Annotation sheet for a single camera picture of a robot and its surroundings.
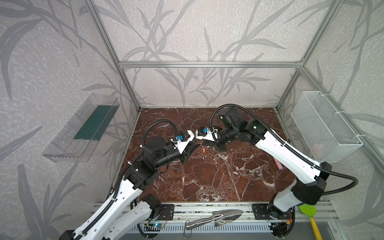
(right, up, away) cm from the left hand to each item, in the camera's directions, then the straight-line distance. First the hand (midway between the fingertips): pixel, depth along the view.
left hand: (199, 139), depth 62 cm
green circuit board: (-23, -44, +10) cm, 51 cm away
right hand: (+2, +1, +5) cm, 5 cm away
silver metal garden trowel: (+9, -39, +9) cm, 42 cm away
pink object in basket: (+58, -7, +9) cm, 59 cm away
